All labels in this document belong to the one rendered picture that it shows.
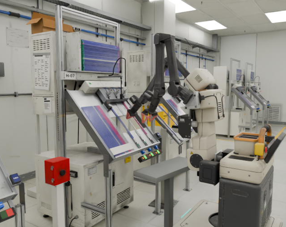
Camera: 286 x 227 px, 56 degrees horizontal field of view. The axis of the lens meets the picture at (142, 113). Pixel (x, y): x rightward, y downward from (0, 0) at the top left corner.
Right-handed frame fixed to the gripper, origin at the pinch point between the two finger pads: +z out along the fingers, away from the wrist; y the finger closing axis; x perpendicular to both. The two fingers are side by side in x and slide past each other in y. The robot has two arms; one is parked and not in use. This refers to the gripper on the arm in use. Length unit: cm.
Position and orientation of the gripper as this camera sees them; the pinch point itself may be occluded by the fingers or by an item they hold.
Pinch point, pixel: (127, 118)
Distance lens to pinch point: 249.8
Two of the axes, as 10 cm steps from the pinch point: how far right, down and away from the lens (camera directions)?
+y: -5.4, 0.9, -8.3
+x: 6.1, 7.3, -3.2
